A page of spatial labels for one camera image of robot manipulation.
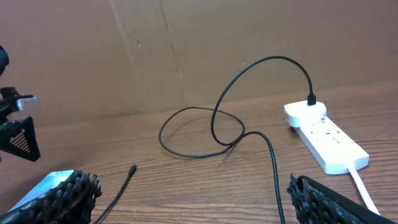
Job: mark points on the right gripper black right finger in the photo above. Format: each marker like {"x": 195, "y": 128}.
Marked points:
{"x": 315, "y": 203}

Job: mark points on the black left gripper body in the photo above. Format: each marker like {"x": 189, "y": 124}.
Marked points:
{"x": 12, "y": 101}

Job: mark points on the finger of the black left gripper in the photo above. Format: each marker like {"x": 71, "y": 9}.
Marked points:
{"x": 18, "y": 138}

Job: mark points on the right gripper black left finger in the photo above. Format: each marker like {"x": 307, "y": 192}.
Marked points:
{"x": 71, "y": 202}

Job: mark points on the black smartphone blue screen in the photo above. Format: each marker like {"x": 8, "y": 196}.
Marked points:
{"x": 50, "y": 181}

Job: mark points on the white charger plug adapter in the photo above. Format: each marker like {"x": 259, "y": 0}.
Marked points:
{"x": 300, "y": 114}

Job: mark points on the white power strip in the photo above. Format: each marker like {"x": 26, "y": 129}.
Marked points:
{"x": 335, "y": 152}

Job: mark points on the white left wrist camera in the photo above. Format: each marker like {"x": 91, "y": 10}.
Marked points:
{"x": 28, "y": 103}

